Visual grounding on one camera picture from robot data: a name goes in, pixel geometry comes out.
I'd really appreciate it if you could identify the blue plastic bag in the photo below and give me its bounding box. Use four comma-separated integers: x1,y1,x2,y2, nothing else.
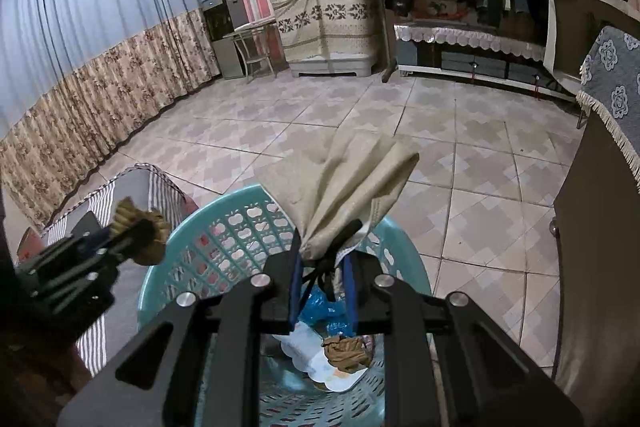
298,285,356,337

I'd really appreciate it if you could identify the brown wrapper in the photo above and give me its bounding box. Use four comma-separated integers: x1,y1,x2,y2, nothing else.
322,335,373,374

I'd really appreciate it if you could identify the beige snack packet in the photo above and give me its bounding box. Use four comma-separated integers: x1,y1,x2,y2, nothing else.
295,130,420,261

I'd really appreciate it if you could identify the teal plastic basket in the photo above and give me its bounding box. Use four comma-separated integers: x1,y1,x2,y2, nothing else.
136,183,434,427

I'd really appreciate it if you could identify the grey striped table cloth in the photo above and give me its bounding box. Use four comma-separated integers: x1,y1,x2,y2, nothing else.
39,162,199,375

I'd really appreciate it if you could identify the floral curtain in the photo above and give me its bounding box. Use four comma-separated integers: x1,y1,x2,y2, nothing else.
1,0,219,225

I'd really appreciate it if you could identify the small folding table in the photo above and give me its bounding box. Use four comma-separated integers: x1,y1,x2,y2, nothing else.
224,18,276,83

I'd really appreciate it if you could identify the low bench with lace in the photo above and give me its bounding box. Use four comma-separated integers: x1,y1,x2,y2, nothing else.
394,22,575,101

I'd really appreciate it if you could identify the blue patterned sofa cover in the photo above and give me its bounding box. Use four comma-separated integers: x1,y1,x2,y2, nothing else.
576,25,640,186

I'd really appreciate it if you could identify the grey water dispenser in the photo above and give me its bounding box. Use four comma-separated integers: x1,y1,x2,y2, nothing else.
201,0,248,80

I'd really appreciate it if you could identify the cloth covered chest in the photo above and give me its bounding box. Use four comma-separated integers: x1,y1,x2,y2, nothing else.
269,0,383,76

